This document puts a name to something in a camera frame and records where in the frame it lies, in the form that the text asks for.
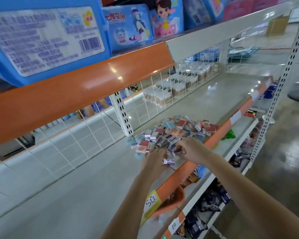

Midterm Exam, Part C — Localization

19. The person's left hand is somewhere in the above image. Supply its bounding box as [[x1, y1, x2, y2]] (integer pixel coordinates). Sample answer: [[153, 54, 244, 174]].
[[139, 147, 169, 186]]

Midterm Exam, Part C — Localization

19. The person's right hand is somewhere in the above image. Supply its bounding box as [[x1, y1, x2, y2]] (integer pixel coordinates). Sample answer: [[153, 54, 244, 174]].
[[175, 137, 216, 167]]

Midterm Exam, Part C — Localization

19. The pile of mixed erasers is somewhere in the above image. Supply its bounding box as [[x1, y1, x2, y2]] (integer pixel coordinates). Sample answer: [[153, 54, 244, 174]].
[[125, 115, 221, 166]]

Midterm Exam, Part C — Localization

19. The person's right forearm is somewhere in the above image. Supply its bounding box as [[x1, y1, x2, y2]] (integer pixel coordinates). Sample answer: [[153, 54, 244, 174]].
[[202, 152, 299, 239]]

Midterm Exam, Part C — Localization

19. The person's left forearm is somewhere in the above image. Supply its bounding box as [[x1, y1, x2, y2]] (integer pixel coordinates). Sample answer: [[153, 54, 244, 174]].
[[102, 177, 157, 239]]

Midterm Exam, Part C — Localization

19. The white orange metal shelf unit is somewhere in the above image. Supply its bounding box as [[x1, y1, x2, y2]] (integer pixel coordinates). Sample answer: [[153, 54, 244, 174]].
[[0, 0, 299, 239]]

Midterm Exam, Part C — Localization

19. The brown cardboard box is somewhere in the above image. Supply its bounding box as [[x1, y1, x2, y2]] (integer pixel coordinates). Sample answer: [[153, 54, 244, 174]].
[[265, 16, 291, 37]]

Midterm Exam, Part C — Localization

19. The green packet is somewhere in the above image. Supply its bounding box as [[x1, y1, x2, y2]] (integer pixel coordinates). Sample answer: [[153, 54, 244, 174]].
[[221, 128, 237, 141]]

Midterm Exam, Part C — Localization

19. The yellow price label strip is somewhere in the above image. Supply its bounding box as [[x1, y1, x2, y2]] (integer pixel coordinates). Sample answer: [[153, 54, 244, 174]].
[[141, 189, 163, 228]]

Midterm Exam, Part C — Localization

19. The row of dark snack packets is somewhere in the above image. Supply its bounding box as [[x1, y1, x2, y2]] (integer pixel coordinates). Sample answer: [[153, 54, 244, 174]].
[[181, 119, 267, 239]]

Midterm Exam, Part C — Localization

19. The pink package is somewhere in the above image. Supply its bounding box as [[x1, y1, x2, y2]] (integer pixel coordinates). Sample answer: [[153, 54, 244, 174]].
[[222, 0, 291, 23]]

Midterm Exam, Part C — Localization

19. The row of blue packages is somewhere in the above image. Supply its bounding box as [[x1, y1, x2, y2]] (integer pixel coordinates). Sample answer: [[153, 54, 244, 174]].
[[0, 0, 226, 89]]

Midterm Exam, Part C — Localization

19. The white wire grid panel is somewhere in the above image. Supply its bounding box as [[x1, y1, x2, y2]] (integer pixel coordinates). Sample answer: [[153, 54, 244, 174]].
[[0, 42, 230, 187]]

